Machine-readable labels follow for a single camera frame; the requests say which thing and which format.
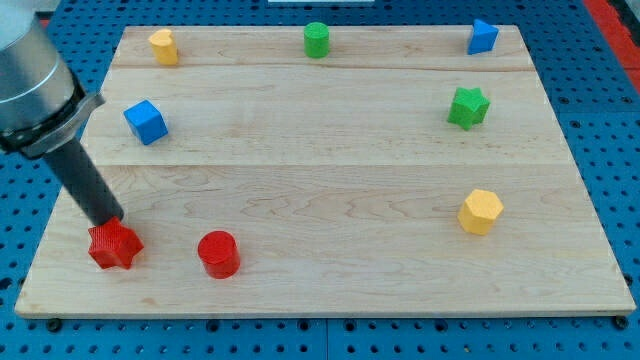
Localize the blue triangle block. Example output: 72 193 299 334
467 19 499 55

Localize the red star block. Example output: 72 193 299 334
88 217 144 269

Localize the green cylinder block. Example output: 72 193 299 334
303 22 330 59

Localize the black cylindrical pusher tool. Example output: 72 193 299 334
43 138 124 226

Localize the red cylinder block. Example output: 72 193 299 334
197 230 241 279

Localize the yellow heart block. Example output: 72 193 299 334
148 28 179 66

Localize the green star block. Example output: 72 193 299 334
447 87 491 131

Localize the blue cube block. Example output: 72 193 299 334
123 100 168 145

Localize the wooden board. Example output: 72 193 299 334
15 25 636 319

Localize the yellow hexagon block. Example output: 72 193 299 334
457 189 504 236

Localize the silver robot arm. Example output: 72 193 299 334
1 1 124 226

